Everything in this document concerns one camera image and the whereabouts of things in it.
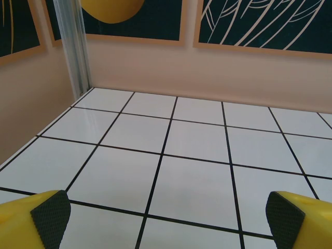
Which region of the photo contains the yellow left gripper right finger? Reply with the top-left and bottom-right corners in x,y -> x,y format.
266,191 -> 332,249

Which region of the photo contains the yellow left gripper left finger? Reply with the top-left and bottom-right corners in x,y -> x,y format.
0,189 -> 72,249

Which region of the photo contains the aluminium corner post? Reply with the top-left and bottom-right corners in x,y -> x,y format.
53,0 -> 92,101

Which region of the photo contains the wall panel with orange oval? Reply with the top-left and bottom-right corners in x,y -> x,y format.
43,0 -> 188,49

